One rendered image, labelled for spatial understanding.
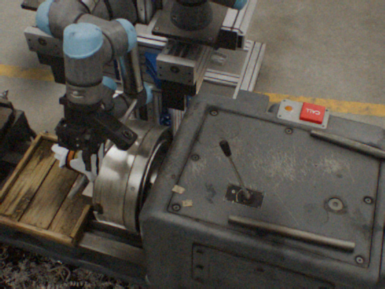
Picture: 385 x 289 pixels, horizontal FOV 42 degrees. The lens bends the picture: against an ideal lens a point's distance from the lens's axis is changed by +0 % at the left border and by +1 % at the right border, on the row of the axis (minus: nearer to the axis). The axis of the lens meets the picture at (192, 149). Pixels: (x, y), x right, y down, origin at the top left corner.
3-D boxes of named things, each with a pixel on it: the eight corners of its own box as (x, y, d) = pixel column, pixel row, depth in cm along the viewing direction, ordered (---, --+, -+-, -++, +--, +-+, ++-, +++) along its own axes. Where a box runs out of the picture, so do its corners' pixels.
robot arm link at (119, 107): (130, 122, 178) (127, 100, 169) (103, 137, 173) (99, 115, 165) (118, 109, 181) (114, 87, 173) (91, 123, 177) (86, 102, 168)
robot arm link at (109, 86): (119, 94, 171) (117, 76, 164) (106, 117, 164) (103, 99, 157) (99, 89, 172) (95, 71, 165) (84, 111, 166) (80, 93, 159)
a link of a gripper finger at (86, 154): (90, 162, 115) (89, 130, 110) (97, 164, 114) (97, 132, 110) (80, 173, 111) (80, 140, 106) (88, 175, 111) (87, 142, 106)
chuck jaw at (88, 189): (121, 173, 141) (103, 203, 133) (122, 184, 145) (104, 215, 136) (85, 163, 143) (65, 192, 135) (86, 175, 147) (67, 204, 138)
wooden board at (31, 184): (119, 159, 175) (118, 151, 172) (73, 248, 154) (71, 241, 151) (42, 137, 180) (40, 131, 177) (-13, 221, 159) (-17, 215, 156)
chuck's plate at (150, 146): (177, 163, 165) (171, 104, 138) (142, 250, 149) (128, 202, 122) (166, 160, 165) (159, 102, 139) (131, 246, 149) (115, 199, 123)
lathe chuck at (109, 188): (166, 160, 165) (159, 102, 139) (131, 247, 149) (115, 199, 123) (141, 153, 167) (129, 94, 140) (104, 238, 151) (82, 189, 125)
